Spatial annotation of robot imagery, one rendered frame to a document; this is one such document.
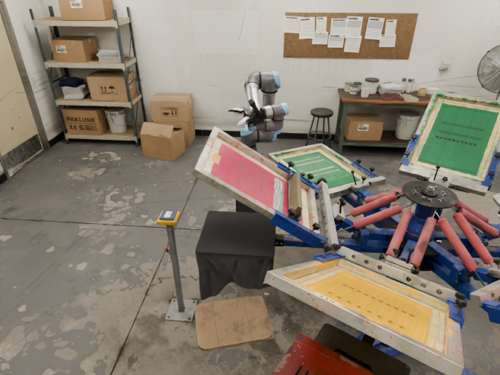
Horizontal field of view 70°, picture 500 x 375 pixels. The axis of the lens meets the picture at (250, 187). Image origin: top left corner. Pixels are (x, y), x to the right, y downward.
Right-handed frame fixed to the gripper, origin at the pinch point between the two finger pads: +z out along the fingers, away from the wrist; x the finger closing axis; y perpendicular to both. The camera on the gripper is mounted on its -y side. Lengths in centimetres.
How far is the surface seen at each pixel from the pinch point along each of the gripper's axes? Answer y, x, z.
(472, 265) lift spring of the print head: 37, -114, -90
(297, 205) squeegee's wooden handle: 29, -52, -20
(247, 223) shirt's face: 72, -23, -3
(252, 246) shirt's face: 65, -45, 3
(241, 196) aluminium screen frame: 17.7, -44.5, 10.7
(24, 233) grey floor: 199, 140, 186
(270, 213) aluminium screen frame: 26, -54, -2
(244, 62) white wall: 143, 320, -134
